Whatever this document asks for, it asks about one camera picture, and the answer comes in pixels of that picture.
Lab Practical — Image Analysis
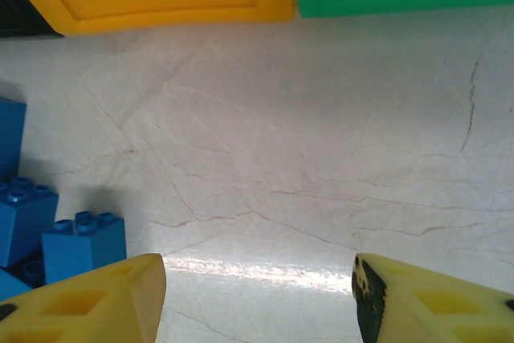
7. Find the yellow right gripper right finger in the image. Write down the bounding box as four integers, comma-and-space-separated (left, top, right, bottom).
351, 253, 514, 343

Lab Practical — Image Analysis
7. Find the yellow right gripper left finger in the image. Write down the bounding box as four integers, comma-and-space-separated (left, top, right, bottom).
0, 253, 167, 343

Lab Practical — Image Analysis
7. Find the blue square lego brick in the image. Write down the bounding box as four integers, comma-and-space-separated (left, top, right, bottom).
41, 210, 129, 286

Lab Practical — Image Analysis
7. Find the blue flat lego brick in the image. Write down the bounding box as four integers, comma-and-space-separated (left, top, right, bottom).
0, 253, 46, 302

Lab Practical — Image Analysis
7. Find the blue studded lego brick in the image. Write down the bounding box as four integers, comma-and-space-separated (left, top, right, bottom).
0, 177, 59, 268

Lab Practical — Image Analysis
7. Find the blue tall lego brick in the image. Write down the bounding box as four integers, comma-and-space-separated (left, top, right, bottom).
0, 96, 27, 183

